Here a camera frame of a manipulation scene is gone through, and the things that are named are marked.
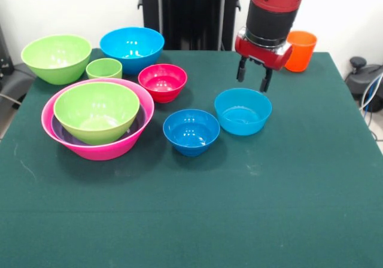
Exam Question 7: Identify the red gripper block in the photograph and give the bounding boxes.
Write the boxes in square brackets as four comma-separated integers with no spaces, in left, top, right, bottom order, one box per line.
[235,33,293,94]

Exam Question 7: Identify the turquoise bowl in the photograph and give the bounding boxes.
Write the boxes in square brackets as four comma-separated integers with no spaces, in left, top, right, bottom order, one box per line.
[214,88,273,136]

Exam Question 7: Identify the dark blue small bowl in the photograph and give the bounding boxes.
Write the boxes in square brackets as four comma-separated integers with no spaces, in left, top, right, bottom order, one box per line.
[162,109,220,157]

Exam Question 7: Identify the purple shallow bowl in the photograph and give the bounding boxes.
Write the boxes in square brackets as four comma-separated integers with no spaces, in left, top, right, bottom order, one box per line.
[51,103,147,148]

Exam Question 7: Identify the lime green small cup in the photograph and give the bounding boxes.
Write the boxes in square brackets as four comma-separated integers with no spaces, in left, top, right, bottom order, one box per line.
[86,57,123,80]

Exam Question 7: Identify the lime green large bowl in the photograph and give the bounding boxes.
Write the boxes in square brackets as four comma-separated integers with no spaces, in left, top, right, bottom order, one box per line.
[53,81,141,146]
[20,33,93,86]

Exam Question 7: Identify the pink large bowl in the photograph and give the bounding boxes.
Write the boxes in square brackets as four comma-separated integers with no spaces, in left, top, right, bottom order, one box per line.
[41,78,155,162]

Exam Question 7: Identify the orange cup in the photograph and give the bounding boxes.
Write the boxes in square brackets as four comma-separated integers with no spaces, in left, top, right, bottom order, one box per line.
[284,30,318,73]

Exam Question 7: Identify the red small bowl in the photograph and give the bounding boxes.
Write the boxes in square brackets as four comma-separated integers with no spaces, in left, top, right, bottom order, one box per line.
[138,63,188,104]

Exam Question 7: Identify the black stand base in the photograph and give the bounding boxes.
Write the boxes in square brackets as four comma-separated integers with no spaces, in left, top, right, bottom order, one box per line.
[0,25,37,101]
[344,56,383,113]

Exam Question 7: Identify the blue large bowl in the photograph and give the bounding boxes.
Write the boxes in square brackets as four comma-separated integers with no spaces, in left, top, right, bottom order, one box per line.
[99,26,165,76]

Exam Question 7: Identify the dark green table cloth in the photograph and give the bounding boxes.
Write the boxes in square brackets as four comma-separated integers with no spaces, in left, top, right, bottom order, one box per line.
[0,48,383,268]

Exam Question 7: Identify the tangled floor cables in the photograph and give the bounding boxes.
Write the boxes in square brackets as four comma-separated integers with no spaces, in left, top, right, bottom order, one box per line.
[361,73,383,143]

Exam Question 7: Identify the grey cable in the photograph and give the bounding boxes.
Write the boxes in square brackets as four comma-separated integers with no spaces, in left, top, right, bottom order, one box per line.
[0,93,22,106]

